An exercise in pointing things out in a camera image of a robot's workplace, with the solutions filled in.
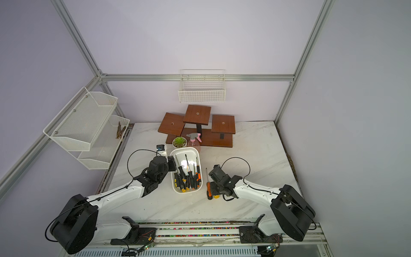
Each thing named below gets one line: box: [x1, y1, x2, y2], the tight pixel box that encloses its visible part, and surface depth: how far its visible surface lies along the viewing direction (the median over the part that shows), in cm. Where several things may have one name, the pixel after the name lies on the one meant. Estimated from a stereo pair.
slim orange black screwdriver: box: [195, 156, 202, 187], surface depth 90 cm
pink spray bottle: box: [186, 132, 203, 154], surface depth 97 cm
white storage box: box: [169, 146, 203, 194], surface depth 92 cm
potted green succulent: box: [171, 136, 188, 149], surface depth 100 cm
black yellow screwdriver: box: [174, 155, 187, 193], surface depth 88 cm
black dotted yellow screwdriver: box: [185, 153, 195, 190], surface depth 90 cm
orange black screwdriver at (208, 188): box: [205, 167, 213, 200], surface depth 86 cm
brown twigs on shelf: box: [115, 121, 127, 140], surface depth 100 cm
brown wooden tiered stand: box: [157, 104, 237, 148], surface depth 101 cm
